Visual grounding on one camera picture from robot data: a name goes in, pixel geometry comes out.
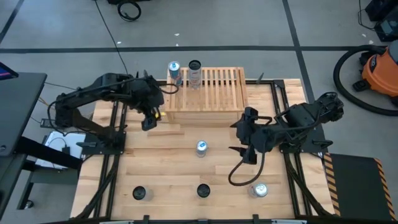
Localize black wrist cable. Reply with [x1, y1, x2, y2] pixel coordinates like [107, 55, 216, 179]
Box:
[159, 82, 180, 95]
[228, 149, 267, 187]

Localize orange shop vacuum with hose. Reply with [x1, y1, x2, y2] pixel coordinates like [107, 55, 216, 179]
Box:
[333, 44, 398, 117]

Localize black desk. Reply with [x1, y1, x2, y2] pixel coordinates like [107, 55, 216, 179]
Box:
[0, 72, 83, 218]

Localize wooden slatted shelf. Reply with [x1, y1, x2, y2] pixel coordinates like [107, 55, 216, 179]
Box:
[164, 67, 249, 127]

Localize white paper sheets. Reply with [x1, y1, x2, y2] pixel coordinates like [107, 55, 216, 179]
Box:
[35, 130, 87, 170]

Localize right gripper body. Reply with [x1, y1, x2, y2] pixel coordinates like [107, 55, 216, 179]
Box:
[240, 106, 269, 166]

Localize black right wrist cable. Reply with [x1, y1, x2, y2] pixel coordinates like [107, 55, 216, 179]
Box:
[228, 149, 267, 187]

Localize silver Diet Coke can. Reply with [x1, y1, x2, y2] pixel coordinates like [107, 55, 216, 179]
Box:
[248, 182, 269, 198]

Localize black equipment case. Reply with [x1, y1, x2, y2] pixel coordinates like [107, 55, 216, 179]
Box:
[364, 0, 398, 43]

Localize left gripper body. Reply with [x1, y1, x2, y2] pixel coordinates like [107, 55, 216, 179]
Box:
[132, 76, 165, 116]

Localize black floor cable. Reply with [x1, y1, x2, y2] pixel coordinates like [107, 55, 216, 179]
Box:
[94, 0, 130, 80]

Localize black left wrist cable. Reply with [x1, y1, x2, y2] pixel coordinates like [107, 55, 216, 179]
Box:
[159, 82, 180, 95]

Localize coiled black cable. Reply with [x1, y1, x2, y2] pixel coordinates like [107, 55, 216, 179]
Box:
[117, 0, 142, 22]

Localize Celsius Peach Vibe can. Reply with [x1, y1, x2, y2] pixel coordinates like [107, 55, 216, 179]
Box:
[196, 183, 211, 199]
[188, 59, 203, 90]

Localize dark laptop screen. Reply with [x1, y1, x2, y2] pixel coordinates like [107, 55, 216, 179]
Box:
[0, 61, 19, 81]

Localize blue silver Red Bull can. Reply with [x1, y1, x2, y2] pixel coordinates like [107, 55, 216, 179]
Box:
[195, 139, 208, 159]
[167, 60, 183, 86]

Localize black hazard-striped mat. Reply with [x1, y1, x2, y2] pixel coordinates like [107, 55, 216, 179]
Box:
[323, 152, 398, 222]

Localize black aluminium table frame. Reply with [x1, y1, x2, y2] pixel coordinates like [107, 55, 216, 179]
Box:
[73, 79, 336, 224]

